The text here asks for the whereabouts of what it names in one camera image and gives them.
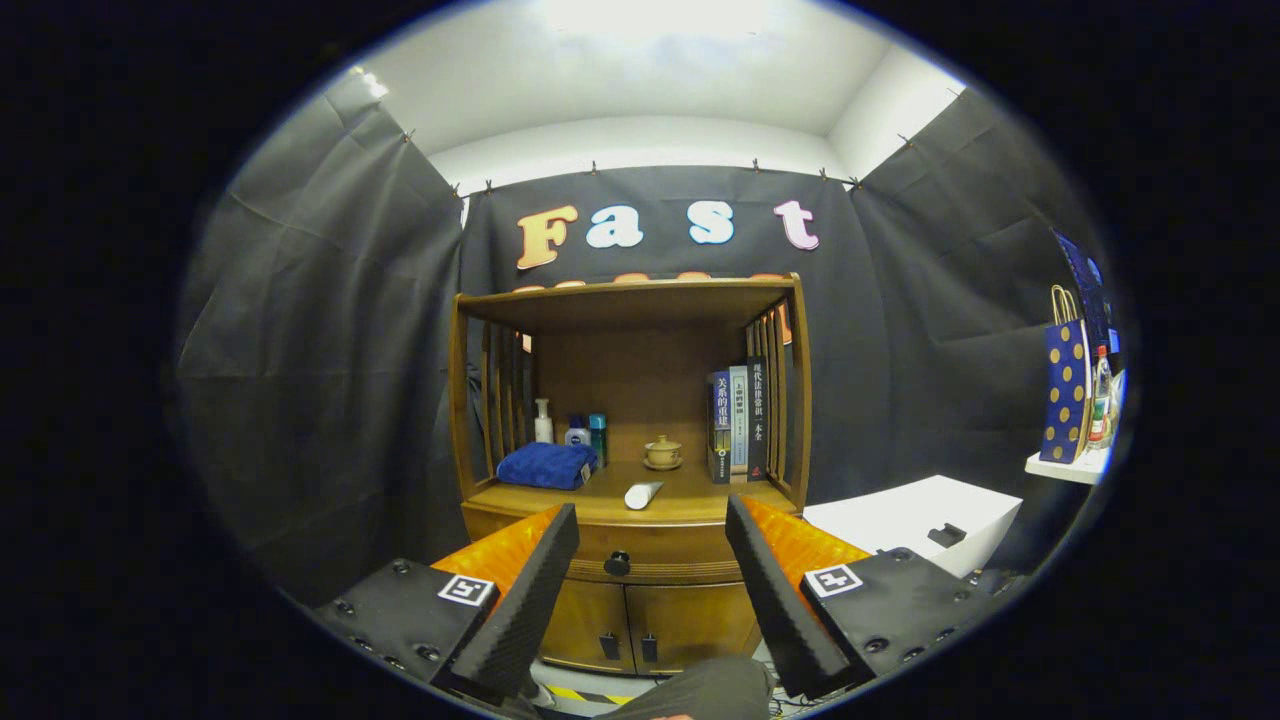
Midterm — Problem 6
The white shelf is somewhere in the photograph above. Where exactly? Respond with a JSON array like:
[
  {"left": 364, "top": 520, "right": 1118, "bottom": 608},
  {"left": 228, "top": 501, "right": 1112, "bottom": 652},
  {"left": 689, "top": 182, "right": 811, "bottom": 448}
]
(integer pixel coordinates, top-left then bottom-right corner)
[{"left": 1025, "top": 445, "right": 1113, "bottom": 486}]

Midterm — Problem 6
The book with light blue spine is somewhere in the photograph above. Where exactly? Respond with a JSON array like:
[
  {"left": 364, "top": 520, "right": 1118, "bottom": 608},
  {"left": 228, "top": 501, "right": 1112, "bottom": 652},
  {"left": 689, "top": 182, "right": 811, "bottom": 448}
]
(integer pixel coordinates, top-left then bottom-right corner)
[{"left": 728, "top": 364, "right": 751, "bottom": 479}]

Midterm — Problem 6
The book with dark spine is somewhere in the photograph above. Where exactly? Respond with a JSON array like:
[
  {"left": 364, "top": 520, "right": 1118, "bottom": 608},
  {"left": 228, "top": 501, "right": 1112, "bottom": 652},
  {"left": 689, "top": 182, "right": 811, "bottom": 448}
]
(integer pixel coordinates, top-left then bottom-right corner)
[{"left": 746, "top": 357, "right": 771, "bottom": 483}]

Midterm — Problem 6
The white box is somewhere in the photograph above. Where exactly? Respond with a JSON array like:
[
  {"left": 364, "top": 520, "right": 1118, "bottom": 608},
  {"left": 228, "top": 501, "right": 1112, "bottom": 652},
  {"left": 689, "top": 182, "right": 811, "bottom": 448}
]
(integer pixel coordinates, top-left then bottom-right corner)
[{"left": 803, "top": 475, "right": 1024, "bottom": 581}]

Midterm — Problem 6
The dark blue bag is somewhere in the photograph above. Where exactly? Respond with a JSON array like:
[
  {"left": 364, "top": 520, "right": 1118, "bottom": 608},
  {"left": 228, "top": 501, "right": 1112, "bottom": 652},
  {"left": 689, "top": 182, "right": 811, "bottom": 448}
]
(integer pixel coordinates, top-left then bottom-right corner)
[{"left": 1050, "top": 228, "right": 1117, "bottom": 351}]

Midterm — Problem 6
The wooden drawer with black knob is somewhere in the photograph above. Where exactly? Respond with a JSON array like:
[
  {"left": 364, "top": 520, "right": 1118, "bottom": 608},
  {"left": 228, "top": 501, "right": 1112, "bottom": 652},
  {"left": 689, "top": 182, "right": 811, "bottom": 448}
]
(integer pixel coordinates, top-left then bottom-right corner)
[{"left": 468, "top": 518, "right": 749, "bottom": 585}]

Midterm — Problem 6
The blue gold-dotted gift bag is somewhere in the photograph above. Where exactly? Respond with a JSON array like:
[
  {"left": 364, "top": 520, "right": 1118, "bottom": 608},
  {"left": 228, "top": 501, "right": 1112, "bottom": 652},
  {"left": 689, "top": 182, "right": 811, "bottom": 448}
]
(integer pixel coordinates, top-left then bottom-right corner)
[{"left": 1040, "top": 285, "right": 1093, "bottom": 464}]

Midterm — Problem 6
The wooden cabinet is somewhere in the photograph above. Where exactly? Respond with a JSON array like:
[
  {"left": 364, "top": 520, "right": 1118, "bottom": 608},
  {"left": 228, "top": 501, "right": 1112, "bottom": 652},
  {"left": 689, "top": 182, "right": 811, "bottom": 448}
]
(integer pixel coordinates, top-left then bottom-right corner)
[{"left": 447, "top": 273, "right": 813, "bottom": 679}]

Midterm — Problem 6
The yellow black floor tape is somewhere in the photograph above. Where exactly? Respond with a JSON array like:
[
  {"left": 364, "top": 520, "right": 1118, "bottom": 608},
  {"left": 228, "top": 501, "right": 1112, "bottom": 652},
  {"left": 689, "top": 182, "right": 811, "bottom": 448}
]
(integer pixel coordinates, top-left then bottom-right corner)
[{"left": 545, "top": 684, "right": 641, "bottom": 707}]

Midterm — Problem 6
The red-capped clear bottle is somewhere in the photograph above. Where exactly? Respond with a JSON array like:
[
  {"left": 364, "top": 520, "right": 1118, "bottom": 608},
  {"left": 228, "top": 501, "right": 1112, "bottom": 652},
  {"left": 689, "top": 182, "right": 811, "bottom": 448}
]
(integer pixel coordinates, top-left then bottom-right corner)
[{"left": 1090, "top": 345, "right": 1117, "bottom": 448}]

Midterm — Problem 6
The wooden countertop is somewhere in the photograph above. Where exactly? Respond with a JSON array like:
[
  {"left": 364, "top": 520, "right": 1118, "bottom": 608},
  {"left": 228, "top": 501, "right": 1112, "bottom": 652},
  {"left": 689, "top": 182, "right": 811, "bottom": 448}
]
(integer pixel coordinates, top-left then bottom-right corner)
[{"left": 465, "top": 462, "right": 801, "bottom": 528}]

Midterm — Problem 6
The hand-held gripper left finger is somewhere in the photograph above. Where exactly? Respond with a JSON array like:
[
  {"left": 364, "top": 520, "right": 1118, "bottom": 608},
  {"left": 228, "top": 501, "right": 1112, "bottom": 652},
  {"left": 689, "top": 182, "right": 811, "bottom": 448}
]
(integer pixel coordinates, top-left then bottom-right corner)
[{"left": 315, "top": 503, "right": 581, "bottom": 701}]

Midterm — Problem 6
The blue folded towel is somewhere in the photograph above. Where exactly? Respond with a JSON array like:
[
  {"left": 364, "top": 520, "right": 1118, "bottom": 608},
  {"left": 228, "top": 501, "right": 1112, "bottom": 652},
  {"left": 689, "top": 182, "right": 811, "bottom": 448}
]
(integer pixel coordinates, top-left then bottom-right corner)
[{"left": 496, "top": 442, "right": 599, "bottom": 491}]

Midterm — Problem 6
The wooden cabinet door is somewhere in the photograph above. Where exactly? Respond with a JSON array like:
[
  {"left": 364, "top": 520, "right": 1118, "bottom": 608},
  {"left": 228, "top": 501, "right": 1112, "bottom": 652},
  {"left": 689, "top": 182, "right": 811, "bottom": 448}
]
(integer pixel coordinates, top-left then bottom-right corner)
[
  {"left": 625, "top": 582, "right": 763, "bottom": 676},
  {"left": 540, "top": 578, "right": 633, "bottom": 673}
]

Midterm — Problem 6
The black backdrop cloth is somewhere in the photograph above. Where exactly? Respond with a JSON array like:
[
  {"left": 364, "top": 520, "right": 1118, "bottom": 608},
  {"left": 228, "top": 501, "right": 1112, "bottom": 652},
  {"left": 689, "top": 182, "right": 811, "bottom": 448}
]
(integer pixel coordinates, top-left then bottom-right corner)
[{"left": 175, "top": 70, "right": 1111, "bottom": 606}]

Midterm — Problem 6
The person's leg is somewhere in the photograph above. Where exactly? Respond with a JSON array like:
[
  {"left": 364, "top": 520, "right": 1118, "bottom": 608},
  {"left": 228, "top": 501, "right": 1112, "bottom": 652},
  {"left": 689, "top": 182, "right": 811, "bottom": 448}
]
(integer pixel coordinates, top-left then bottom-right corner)
[{"left": 590, "top": 657, "right": 776, "bottom": 720}]

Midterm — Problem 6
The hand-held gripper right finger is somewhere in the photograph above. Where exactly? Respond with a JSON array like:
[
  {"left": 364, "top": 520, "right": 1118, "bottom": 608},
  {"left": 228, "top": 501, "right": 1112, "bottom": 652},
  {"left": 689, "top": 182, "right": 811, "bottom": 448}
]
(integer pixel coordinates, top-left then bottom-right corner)
[{"left": 725, "top": 494, "right": 1006, "bottom": 699}]

